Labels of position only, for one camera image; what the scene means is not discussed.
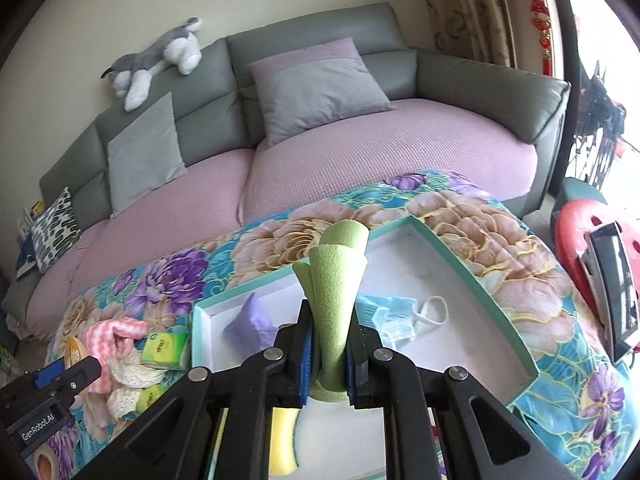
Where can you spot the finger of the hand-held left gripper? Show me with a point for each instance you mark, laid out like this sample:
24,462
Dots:
75,372

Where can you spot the floral teal blanket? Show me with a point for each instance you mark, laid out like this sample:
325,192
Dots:
500,220

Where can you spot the pink white striped cloth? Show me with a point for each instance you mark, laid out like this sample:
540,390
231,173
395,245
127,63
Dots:
112,335

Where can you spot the green tissue pack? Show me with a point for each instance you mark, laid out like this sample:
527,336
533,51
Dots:
152,397
165,350

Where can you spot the black metal frame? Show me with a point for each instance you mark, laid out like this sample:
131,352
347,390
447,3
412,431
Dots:
597,110

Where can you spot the red plastic stool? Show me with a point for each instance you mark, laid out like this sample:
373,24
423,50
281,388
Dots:
575,230

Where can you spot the row of books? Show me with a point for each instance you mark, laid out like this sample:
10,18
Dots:
30,215

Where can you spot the blue white cushion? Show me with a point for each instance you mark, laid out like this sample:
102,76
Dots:
25,260

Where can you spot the green sponge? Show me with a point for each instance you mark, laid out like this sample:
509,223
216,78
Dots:
335,300

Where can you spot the plain grey pillow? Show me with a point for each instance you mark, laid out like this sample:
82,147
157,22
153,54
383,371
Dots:
145,160

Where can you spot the blue face mask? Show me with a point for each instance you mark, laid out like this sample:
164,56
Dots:
390,320

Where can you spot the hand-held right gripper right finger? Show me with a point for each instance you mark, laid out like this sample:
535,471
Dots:
354,360

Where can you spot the purple cloth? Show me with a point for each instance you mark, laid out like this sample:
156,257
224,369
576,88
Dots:
250,330

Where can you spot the cream lace hat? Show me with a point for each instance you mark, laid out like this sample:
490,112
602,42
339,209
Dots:
130,375

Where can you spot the beige patterned curtain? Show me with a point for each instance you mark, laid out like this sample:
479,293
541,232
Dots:
465,10

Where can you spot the grey white plush husky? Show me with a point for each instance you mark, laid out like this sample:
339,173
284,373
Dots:
150,60

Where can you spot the purple and grey pillow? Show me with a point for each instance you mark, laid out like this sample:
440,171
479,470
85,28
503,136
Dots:
320,95

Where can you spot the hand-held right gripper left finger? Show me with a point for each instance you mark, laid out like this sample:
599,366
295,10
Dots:
306,360

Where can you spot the grey sofa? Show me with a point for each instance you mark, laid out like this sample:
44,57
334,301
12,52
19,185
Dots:
310,30

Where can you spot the teal box with white inside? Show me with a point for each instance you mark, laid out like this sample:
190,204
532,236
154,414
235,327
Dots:
450,285

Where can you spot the yellow sponge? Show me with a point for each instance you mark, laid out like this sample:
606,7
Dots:
282,440

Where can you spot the red hanging decoration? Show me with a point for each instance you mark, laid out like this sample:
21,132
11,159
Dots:
542,25

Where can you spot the pink quilted sofa seat cover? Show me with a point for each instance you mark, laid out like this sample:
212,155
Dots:
165,210
375,150

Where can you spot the black white patterned pillow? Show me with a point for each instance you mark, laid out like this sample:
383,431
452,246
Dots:
52,232

